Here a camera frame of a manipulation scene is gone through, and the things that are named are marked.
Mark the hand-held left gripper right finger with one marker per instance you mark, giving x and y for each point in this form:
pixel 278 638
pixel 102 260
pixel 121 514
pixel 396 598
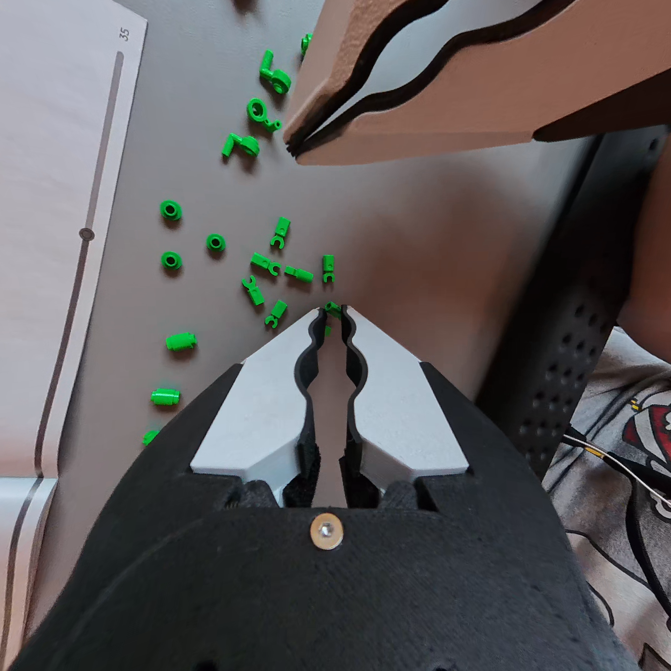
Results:
pixel 403 419

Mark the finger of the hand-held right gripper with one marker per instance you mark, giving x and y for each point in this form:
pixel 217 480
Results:
pixel 356 31
pixel 498 94

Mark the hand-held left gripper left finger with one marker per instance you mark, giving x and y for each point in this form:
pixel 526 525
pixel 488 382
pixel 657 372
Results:
pixel 257 419

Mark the row of green cylinders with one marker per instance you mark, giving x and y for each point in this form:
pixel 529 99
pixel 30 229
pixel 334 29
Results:
pixel 181 342

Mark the small green clip piece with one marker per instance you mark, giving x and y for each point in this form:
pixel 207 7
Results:
pixel 332 308

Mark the cluster of green clips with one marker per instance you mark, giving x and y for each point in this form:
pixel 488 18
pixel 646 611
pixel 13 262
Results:
pixel 283 225

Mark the person's right forearm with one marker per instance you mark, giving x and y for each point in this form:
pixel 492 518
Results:
pixel 650 251

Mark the small green lego piece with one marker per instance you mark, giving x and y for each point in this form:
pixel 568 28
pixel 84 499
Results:
pixel 305 44

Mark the green round plate with bar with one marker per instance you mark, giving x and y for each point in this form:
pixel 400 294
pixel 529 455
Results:
pixel 257 109
pixel 249 147
pixel 280 79

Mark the black perforated panel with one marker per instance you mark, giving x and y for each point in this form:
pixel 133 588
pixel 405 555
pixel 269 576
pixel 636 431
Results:
pixel 566 340

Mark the green round stud piece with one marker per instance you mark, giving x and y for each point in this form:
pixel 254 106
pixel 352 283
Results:
pixel 170 210
pixel 215 242
pixel 171 260

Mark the grey printed t-shirt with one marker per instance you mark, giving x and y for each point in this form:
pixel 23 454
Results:
pixel 592 524

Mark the open instruction booklet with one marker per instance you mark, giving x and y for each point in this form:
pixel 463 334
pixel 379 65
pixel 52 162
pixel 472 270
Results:
pixel 47 209

